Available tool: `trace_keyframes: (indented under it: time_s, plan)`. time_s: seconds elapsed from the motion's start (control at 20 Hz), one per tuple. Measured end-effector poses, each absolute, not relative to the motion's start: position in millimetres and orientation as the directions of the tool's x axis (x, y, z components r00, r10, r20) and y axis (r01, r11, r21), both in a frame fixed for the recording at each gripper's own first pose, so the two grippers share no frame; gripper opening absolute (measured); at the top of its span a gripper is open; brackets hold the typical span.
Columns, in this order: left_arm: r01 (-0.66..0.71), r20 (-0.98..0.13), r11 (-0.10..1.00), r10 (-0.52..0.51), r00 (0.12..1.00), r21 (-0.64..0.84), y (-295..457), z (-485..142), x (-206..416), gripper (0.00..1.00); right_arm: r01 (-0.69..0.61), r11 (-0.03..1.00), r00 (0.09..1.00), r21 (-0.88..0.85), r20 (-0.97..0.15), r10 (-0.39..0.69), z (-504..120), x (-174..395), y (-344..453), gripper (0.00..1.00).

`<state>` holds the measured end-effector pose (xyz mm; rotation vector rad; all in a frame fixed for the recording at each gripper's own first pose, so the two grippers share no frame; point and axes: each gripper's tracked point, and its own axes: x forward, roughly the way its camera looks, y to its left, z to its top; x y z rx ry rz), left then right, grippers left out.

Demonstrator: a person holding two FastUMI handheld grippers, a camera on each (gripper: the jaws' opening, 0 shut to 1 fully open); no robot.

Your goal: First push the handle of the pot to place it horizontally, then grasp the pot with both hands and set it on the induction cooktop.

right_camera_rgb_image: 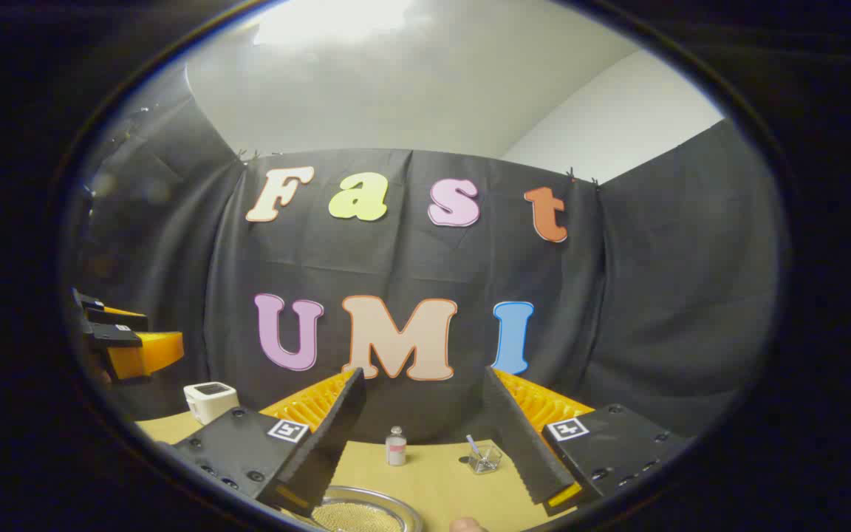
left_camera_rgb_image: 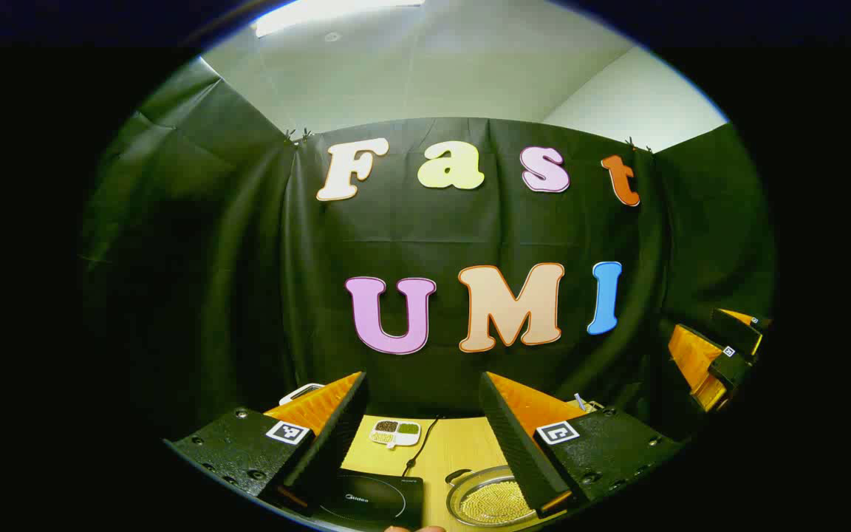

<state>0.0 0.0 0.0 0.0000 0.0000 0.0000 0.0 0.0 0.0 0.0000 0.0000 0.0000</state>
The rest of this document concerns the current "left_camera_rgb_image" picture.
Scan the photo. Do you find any pile of soybeans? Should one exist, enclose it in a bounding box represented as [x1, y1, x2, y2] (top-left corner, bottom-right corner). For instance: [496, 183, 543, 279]
[459, 480, 537, 522]

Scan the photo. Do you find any black induction cooktop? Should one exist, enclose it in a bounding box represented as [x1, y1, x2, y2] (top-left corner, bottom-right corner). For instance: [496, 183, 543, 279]
[315, 469, 425, 531]

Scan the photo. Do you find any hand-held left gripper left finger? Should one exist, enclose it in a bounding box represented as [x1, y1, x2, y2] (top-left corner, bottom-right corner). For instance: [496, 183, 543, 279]
[163, 372, 369, 516]

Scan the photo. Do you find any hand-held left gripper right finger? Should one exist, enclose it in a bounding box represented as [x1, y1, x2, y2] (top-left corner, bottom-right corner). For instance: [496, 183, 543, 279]
[479, 372, 685, 518]

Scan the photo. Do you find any steel pot with black handles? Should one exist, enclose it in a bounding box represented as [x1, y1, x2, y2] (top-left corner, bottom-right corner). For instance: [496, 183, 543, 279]
[445, 465, 544, 528]

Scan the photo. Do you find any white toaster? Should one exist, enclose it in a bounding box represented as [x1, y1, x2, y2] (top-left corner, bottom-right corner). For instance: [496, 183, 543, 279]
[279, 383, 325, 406]

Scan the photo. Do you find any white divided dish of beans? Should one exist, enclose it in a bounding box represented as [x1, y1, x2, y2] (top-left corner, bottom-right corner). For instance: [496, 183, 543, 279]
[369, 419, 422, 449]

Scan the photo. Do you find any black power cable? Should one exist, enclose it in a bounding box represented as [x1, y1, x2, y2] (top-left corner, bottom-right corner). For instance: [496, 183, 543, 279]
[402, 415, 445, 477]

